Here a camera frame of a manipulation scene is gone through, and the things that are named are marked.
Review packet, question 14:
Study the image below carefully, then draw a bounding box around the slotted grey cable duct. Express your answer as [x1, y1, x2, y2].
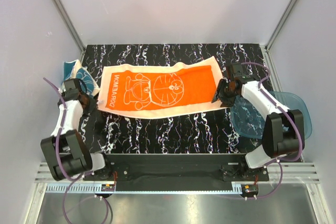
[46, 183, 259, 195]

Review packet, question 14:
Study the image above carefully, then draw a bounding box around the small connector board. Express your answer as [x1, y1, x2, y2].
[242, 184, 259, 196]
[101, 183, 116, 192]

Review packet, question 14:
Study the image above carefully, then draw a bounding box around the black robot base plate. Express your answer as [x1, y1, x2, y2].
[86, 154, 269, 193]

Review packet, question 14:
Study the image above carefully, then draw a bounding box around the right aluminium frame post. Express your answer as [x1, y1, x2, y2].
[264, 0, 316, 51]

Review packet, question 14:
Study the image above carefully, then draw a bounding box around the left aluminium frame post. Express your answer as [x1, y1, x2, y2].
[52, 0, 86, 54]

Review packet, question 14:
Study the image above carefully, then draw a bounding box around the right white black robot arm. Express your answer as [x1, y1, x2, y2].
[212, 62, 305, 180]

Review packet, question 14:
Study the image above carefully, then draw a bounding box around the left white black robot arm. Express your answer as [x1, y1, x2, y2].
[40, 78, 113, 181]

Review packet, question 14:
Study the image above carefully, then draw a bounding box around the teal and cream towel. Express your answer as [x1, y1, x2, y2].
[63, 60, 100, 97]

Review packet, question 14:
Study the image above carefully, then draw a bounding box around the purple cable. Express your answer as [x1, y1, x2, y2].
[43, 77, 112, 223]
[241, 62, 305, 201]

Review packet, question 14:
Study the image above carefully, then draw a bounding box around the blue translucent plastic tray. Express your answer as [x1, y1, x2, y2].
[230, 91, 313, 138]

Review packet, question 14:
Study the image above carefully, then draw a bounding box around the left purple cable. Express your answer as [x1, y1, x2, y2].
[43, 77, 112, 223]

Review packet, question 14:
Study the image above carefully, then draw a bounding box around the orange cartoon print towel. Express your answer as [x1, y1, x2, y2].
[98, 57, 224, 119]

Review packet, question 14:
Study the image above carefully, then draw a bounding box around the left small connector board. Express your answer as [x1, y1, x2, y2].
[101, 183, 116, 192]

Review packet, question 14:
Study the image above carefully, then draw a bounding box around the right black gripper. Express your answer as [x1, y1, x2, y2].
[211, 79, 238, 108]

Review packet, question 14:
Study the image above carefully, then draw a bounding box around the aluminium frame post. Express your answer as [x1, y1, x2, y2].
[52, 0, 86, 54]
[264, 0, 316, 51]

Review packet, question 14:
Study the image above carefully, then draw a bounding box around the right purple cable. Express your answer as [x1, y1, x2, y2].
[241, 62, 305, 201]

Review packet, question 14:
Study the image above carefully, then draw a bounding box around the right small connector board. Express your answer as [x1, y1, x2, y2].
[242, 184, 259, 196]

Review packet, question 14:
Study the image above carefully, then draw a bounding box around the aluminium front rail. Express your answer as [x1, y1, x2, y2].
[35, 163, 320, 184]

